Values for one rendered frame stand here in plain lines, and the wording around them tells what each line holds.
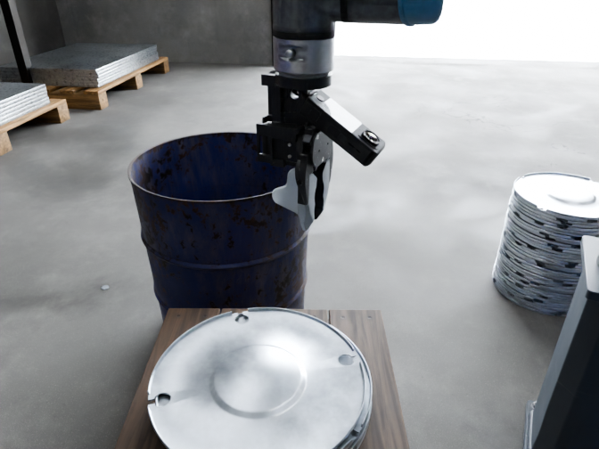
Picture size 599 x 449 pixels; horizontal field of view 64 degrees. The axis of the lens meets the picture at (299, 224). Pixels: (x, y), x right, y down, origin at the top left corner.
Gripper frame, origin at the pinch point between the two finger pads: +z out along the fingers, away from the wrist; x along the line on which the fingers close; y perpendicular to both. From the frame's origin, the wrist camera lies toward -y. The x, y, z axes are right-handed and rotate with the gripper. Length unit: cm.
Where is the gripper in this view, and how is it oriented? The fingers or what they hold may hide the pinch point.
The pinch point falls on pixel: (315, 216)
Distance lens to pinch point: 69.2
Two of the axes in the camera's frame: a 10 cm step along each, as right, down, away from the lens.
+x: -4.2, 4.4, -7.9
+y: -9.1, -2.1, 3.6
